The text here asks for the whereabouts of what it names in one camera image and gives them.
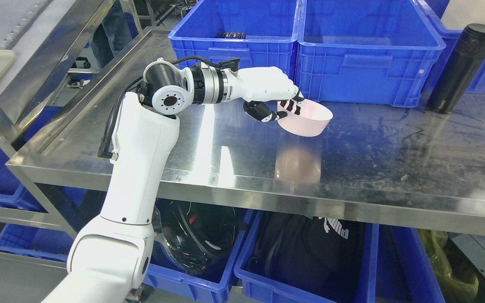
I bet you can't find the blue crate under table right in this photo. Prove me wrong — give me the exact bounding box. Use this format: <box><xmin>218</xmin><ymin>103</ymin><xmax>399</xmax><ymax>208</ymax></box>
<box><xmin>235</xmin><ymin>212</ymin><xmax>445</xmax><ymax>303</ymax></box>

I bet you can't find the blue crate under table left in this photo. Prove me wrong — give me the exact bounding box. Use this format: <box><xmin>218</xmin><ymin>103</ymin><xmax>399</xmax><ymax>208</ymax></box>
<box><xmin>143</xmin><ymin>198</ymin><xmax>256</xmax><ymax>303</ymax></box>

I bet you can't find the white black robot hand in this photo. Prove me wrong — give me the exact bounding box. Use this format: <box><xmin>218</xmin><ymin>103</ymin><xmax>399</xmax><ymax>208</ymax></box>
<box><xmin>221</xmin><ymin>66</ymin><xmax>305</xmax><ymax>122</ymax></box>

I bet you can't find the blue crate under table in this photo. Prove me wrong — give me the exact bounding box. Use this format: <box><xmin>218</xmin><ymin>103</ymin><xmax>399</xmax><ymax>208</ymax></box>
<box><xmin>143</xmin><ymin>198</ymin><xmax>256</xmax><ymax>303</ymax></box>
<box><xmin>235</xmin><ymin>212</ymin><xmax>445</xmax><ymax>303</ymax></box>

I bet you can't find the black thermos bottle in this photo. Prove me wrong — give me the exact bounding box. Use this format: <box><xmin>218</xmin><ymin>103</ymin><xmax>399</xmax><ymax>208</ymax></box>
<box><xmin>427</xmin><ymin>23</ymin><xmax>485</xmax><ymax>114</ymax></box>

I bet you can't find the black puma bag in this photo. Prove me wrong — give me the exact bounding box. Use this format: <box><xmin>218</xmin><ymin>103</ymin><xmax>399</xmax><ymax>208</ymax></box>
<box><xmin>248</xmin><ymin>212</ymin><xmax>366</xmax><ymax>303</ymax></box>

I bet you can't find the blue crate right on table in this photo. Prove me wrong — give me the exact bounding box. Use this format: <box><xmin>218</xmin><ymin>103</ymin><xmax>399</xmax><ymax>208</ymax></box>
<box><xmin>295</xmin><ymin>0</ymin><xmax>445</xmax><ymax>108</ymax></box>

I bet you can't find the blue crate left on table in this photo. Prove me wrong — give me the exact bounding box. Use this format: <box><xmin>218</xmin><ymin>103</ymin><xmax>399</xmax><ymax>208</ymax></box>
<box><xmin>168</xmin><ymin>0</ymin><xmax>302</xmax><ymax>80</ymax></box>

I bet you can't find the stainless steel table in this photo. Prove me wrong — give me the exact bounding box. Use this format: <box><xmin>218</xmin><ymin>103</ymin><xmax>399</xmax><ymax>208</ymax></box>
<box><xmin>6</xmin><ymin>29</ymin><xmax>485</xmax><ymax>238</ymax></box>

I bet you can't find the pink plastic bowl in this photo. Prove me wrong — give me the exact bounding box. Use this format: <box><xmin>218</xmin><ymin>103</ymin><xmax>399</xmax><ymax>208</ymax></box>
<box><xmin>277</xmin><ymin>99</ymin><xmax>333</xmax><ymax>137</ymax></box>

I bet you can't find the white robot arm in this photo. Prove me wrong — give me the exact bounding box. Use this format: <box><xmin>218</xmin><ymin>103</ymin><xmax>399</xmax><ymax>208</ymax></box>
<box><xmin>44</xmin><ymin>56</ymin><xmax>239</xmax><ymax>303</ymax></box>

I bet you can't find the blue crate on table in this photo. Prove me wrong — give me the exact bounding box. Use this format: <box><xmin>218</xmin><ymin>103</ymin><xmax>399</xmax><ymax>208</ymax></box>
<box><xmin>168</xmin><ymin>0</ymin><xmax>302</xmax><ymax>80</ymax></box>
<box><xmin>295</xmin><ymin>0</ymin><xmax>445</xmax><ymax>108</ymax></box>

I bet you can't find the steel shelf rack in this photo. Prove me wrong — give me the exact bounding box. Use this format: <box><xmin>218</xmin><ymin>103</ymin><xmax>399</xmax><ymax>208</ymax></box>
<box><xmin>0</xmin><ymin>0</ymin><xmax>142</xmax><ymax>253</ymax></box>

